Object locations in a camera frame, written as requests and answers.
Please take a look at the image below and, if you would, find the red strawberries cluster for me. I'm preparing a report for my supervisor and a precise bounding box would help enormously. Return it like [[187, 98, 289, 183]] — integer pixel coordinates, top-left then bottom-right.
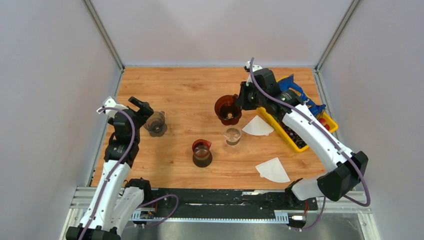
[[318, 117, 331, 131]]

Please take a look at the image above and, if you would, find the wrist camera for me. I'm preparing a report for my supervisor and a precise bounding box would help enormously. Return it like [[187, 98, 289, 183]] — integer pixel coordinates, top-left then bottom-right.
[[96, 96, 128, 119], [244, 60, 263, 86]]

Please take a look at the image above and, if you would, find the amber coffee dripper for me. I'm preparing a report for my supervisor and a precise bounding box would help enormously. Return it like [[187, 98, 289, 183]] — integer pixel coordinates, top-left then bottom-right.
[[214, 94, 242, 126]]

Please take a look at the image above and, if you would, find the yellow plastic tray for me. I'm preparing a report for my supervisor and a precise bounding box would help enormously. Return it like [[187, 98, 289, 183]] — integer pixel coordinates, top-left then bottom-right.
[[256, 76, 339, 153]]

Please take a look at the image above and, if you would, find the grey smoky coffee dripper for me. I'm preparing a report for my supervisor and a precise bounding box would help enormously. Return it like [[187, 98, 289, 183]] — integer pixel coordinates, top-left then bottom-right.
[[143, 111, 168, 137]]

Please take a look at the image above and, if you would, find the brown glass carafe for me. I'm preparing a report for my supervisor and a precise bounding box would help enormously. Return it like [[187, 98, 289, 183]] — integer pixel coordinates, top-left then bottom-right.
[[191, 139, 213, 168]]

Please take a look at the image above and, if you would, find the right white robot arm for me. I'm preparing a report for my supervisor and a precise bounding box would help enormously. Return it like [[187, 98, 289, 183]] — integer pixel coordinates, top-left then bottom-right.
[[236, 65, 369, 209]]

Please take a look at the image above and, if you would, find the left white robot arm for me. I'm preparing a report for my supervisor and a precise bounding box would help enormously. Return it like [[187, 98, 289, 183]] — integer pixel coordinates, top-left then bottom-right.
[[65, 96, 154, 240]]

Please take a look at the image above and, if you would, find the clear glass server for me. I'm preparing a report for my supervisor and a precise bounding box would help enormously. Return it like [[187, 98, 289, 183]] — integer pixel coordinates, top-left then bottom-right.
[[222, 126, 242, 146]]

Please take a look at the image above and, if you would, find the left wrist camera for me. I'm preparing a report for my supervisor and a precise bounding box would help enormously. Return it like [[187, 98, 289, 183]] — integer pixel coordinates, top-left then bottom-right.
[[96, 96, 128, 119]]

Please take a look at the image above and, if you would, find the blue chips bag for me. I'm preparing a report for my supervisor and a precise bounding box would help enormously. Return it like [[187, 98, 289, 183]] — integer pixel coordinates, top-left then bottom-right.
[[277, 74, 326, 118]]

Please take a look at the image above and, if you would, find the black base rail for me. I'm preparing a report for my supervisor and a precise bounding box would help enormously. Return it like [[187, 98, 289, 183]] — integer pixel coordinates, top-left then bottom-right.
[[141, 188, 319, 221]]

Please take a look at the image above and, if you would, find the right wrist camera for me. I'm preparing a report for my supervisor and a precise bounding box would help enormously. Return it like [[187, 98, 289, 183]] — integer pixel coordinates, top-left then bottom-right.
[[244, 60, 263, 86]]

